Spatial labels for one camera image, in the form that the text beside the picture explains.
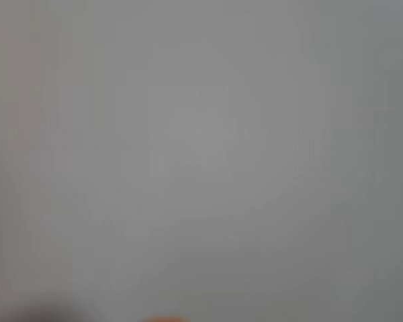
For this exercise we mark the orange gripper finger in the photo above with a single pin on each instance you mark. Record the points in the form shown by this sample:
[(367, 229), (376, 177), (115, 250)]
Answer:
[(166, 319)]

